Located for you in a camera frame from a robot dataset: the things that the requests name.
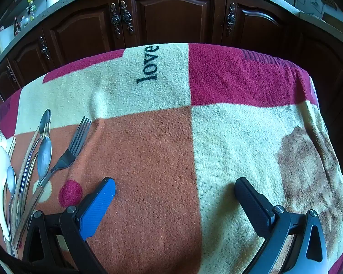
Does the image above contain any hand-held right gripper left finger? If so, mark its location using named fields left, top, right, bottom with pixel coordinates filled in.
left=23, top=177, right=115, bottom=274

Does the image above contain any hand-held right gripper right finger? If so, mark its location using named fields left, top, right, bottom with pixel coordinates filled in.
left=235, top=177, right=329, bottom=274

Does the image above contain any printed checkered blanket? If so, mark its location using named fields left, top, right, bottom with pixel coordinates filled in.
left=0, top=43, right=343, bottom=274

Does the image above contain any small metal spoon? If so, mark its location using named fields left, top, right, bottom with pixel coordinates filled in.
left=6, top=166, right=18, bottom=252

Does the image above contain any cream microwave oven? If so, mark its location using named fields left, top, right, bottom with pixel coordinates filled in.
left=0, top=24, right=15, bottom=67

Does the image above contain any yellow cap oil bottle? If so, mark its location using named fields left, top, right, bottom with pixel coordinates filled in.
left=26, top=0, right=36, bottom=20

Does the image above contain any metal fork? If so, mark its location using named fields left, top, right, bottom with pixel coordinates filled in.
left=31, top=116, right=92, bottom=195

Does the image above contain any dark wooden base cabinet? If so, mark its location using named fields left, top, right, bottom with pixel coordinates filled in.
left=0, top=0, right=343, bottom=126

